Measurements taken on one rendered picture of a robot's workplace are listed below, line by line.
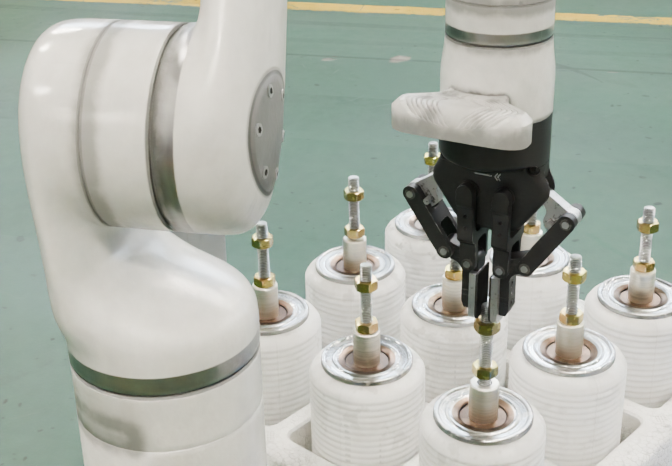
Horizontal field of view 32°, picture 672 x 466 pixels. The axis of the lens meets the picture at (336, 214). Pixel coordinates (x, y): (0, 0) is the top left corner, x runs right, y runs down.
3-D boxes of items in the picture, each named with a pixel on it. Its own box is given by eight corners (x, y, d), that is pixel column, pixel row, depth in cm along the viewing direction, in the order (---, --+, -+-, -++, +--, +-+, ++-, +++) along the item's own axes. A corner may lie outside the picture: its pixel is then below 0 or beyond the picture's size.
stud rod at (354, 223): (355, 253, 109) (353, 180, 105) (347, 250, 109) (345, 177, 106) (362, 249, 109) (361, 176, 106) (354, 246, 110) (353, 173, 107)
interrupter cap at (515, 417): (499, 381, 92) (499, 373, 92) (553, 432, 86) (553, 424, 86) (415, 405, 90) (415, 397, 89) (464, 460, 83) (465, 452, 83)
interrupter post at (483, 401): (488, 406, 89) (489, 370, 88) (504, 423, 87) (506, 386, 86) (461, 414, 88) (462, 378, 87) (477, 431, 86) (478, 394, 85)
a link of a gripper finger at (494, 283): (489, 277, 81) (487, 323, 83) (497, 279, 81) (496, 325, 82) (500, 264, 83) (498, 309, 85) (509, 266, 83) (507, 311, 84)
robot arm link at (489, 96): (384, 133, 73) (384, 38, 71) (455, 81, 82) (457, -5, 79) (521, 156, 69) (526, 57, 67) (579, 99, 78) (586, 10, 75)
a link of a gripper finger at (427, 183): (457, 148, 81) (477, 174, 81) (412, 179, 84) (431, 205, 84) (443, 160, 79) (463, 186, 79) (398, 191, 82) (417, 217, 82)
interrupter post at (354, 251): (366, 274, 109) (366, 243, 108) (341, 274, 109) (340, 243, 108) (368, 262, 111) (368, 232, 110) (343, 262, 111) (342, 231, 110)
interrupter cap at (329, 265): (393, 288, 106) (393, 282, 106) (311, 286, 107) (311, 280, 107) (396, 251, 113) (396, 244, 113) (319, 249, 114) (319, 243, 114)
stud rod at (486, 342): (482, 386, 87) (486, 299, 84) (493, 391, 87) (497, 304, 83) (474, 391, 87) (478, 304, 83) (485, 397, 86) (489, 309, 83)
